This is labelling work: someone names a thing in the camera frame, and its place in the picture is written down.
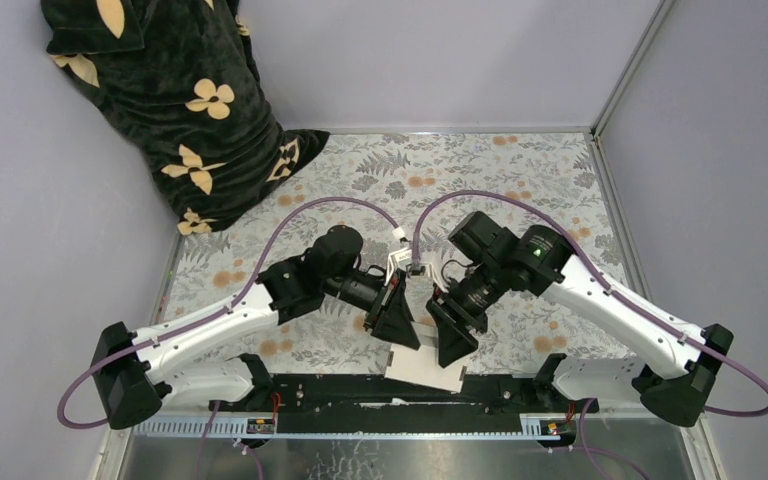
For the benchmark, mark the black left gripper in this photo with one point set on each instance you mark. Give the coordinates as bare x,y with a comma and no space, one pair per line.
393,320

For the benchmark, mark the black floral plush blanket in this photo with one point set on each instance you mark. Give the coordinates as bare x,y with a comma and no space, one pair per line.
178,80

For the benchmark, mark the white cardboard paper box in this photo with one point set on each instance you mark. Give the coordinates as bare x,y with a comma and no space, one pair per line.
421,367

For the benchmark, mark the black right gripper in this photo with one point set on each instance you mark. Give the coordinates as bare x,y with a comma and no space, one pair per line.
455,339

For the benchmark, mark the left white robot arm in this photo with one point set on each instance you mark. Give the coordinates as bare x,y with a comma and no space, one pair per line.
139,372

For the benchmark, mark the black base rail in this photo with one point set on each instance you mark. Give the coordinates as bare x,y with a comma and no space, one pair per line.
306,392

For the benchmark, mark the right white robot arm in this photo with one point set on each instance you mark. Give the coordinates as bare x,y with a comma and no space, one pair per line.
672,370

